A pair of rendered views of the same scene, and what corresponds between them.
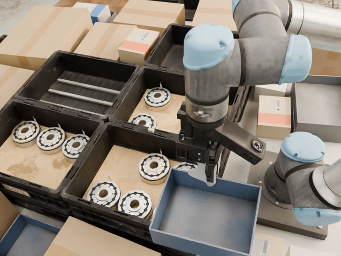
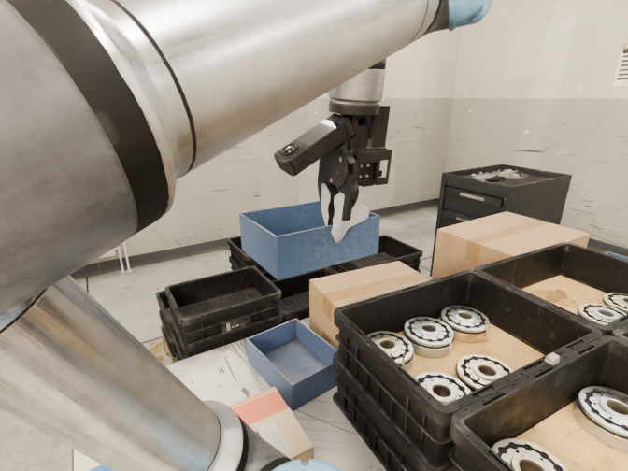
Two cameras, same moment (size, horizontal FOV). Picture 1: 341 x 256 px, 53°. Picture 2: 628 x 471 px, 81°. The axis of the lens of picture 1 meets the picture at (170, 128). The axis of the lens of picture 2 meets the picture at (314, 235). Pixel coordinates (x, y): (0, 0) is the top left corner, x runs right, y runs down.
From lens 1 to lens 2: 99 cm
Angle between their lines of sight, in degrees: 95
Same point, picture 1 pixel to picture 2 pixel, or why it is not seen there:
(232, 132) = (320, 128)
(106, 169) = (518, 347)
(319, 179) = (221, 410)
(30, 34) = not seen: outside the picture
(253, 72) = not seen: hidden behind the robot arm
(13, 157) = (581, 296)
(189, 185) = (359, 249)
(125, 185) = (474, 349)
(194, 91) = not seen: hidden behind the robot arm
